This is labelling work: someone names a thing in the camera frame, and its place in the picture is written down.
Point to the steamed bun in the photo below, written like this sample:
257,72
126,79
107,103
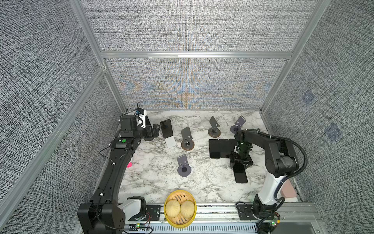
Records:
187,209
172,208

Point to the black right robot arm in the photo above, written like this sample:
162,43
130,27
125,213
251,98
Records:
284,159

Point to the left steamed bun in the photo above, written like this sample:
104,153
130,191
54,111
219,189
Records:
172,208

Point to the purple round stand front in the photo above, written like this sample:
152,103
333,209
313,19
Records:
184,168

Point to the black phone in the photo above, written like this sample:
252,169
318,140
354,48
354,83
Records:
225,148
214,149
239,173
232,144
166,127

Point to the purple round stand right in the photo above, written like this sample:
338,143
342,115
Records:
238,125

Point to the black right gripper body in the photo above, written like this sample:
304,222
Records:
242,154

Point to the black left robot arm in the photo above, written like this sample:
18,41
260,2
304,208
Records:
102,214

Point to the white phone stand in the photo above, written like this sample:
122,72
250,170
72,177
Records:
170,142

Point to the wooden base stand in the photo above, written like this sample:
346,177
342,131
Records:
214,130
187,143

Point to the pink rectangular case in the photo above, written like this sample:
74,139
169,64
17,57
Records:
288,191

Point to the wooden base stand back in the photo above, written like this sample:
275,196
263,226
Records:
187,143

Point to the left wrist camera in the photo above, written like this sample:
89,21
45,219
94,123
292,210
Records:
141,117

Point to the dark grey round stand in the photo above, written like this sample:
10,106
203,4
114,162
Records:
149,137

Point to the aluminium frame rail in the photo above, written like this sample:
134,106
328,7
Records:
223,218

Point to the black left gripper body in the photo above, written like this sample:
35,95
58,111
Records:
140,134

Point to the purple round stand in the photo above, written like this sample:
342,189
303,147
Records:
184,168
238,125

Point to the yellow bamboo steamer basket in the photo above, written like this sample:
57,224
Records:
179,221

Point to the wooden base stand front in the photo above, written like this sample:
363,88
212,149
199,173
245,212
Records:
214,130

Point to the right steamed bun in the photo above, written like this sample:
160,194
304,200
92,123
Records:
187,209

